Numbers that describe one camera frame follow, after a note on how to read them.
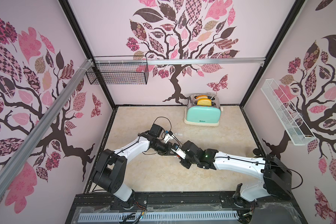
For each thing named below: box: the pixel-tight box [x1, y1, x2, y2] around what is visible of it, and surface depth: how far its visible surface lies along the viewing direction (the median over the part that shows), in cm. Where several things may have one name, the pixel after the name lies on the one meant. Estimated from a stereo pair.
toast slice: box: [196, 98, 212, 106], surface depth 99 cm
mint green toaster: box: [183, 93, 224, 126], surface depth 101 cm
